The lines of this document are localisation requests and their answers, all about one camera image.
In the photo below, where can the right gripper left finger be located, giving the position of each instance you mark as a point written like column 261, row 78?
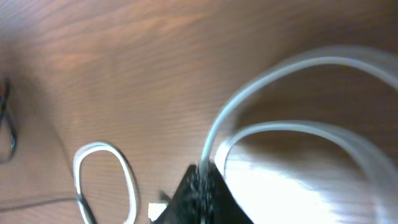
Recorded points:
column 185, row 205

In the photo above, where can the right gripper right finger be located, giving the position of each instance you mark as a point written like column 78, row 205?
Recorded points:
column 220, row 205

